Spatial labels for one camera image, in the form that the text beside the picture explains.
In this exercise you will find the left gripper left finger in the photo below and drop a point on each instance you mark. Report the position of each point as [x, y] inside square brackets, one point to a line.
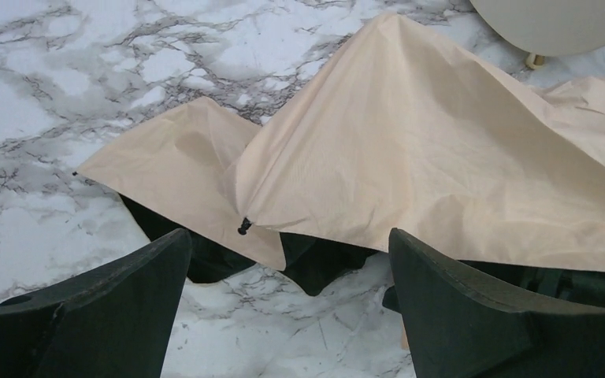
[111, 321]

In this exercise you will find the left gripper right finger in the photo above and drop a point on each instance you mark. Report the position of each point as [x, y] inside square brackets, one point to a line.
[476, 319]

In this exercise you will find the beige folding umbrella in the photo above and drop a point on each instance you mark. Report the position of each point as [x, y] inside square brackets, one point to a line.
[401, 128]

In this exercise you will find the cream cylindrical umbrella stand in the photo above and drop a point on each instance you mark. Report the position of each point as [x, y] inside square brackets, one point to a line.
[546, 28]

